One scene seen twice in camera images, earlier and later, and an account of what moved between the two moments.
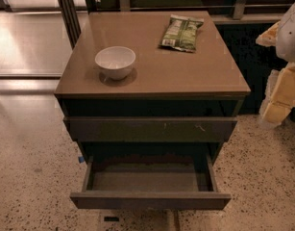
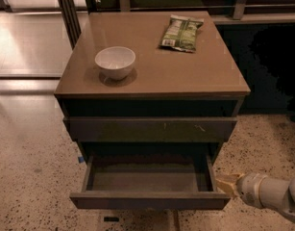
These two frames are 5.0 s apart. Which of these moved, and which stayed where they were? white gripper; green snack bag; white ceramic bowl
Moved: white gripper
Stayed: white ceramic bowl; green snack bag
